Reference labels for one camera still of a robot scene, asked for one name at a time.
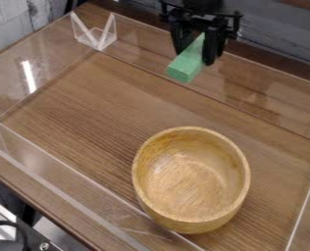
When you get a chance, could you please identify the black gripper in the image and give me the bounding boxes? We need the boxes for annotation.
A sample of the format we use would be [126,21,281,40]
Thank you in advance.
[158,0,243,66]

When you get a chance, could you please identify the green rectangular block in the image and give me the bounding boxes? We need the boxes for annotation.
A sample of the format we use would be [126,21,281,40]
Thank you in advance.
[166,33,205,83]

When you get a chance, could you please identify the brown wooden bowl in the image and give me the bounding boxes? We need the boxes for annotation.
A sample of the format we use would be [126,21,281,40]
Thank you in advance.
[131,126,251,234]

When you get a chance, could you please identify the clear acrylic tray walls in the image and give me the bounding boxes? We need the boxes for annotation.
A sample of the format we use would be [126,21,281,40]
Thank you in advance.
[0,6,310,251]

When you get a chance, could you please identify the clear acrylic corner bracket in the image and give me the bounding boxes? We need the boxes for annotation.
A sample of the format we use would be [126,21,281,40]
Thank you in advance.
[70,12,117,51]

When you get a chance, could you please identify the black metal table frame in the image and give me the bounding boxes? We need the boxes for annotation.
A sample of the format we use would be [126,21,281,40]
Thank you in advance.
[0,181,91,251]

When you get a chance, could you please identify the black cable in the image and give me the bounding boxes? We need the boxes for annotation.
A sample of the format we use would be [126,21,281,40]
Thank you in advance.
[0,219,31,251]

